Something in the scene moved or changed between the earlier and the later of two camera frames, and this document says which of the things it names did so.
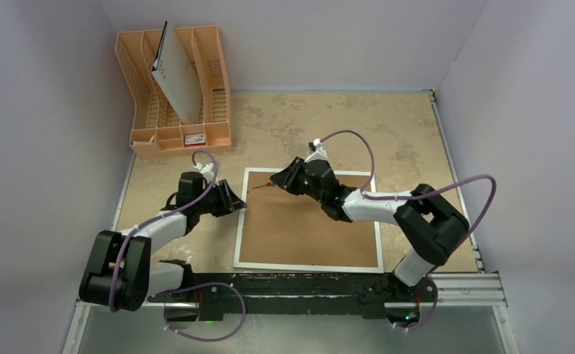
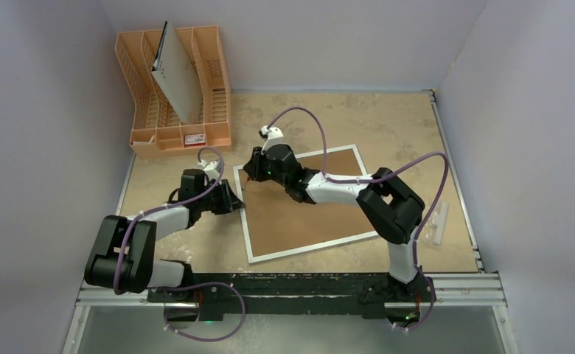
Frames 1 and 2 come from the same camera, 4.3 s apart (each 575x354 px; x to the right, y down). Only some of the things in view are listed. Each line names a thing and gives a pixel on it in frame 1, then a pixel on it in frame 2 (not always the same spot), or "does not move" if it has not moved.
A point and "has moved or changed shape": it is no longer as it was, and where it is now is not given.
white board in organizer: [174, 71] does not move
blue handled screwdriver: [267, 184] to [248, 178]
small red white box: [194, 140] does not move
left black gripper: [228, 201] does not move
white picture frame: [279, 230] has moved or changed shape
